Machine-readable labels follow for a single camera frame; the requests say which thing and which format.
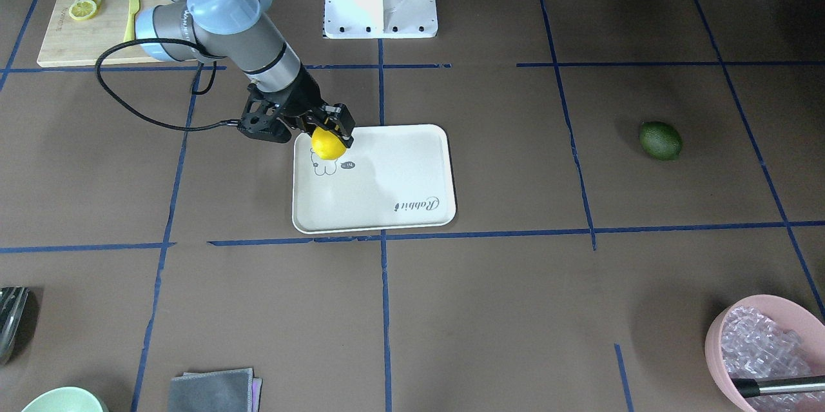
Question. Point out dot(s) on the cream rabbit tray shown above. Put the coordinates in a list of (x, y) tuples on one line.
[(394, 177)]

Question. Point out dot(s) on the grey folded cloth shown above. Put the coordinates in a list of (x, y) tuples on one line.
[(227, 390)]

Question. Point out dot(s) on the black handled tool in bowl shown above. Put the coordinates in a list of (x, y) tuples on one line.
[(758, 387)]

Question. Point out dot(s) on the bamboo cutting board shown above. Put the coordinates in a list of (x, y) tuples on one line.
[(68, 42)]

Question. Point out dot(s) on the yellow plastic knife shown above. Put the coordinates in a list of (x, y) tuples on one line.
[(134, 7)]

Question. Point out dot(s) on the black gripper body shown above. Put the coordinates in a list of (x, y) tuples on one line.
[(305, 98)]

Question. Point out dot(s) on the green bowl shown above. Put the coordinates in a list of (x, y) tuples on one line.
[(67, 398)]

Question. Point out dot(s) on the yellow lemon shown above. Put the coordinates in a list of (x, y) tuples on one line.
[(326, 145)]

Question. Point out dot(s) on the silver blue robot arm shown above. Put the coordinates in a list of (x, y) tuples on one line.
[(211, 30)]

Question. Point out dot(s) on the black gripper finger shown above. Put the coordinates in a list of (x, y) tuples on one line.
[(308, 124), (339, 121)]

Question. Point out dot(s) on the metal scoop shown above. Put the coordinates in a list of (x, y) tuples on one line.
[(13, 301)]

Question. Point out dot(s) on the green lime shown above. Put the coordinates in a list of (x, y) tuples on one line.
[(660, 140)]

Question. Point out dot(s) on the bubble wrap in bowl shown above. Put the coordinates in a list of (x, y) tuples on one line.
[(755, 346)]

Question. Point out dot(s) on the pink bowl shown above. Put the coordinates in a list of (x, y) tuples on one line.
[(790, 316)]

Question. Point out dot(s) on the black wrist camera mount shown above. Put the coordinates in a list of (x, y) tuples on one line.
[(261, 120)]

